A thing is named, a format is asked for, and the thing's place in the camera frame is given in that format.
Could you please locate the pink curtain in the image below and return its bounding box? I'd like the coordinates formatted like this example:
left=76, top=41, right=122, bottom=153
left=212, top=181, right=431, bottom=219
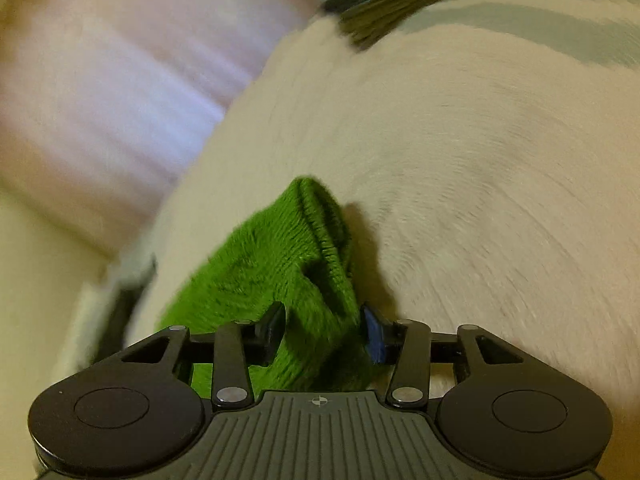
left=0, top=0, right=373, bottom=253

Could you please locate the green knit sweater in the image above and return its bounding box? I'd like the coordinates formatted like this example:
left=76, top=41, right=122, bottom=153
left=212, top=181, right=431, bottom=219
left=157, top=176, right=382, bottom=392

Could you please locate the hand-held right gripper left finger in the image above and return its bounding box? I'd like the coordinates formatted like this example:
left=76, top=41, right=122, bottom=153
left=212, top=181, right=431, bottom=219
left=120, top=301, right=286, bottom=409

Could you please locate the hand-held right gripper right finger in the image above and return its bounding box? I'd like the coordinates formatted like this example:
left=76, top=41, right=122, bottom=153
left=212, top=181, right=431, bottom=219
left=361, top=302, right=527, bottom=409

